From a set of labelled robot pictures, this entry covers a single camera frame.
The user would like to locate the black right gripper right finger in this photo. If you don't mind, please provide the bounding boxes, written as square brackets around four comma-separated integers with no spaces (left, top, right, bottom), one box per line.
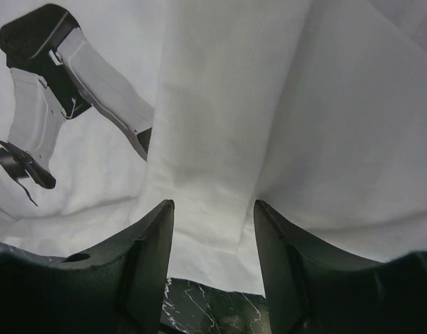
[254,200,427,333]

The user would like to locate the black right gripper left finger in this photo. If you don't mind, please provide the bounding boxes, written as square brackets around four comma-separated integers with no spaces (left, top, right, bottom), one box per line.
[0,200,175,333]

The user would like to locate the white printed t-shirt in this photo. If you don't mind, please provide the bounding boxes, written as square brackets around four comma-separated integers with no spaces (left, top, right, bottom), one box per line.
[0,1,427,294]

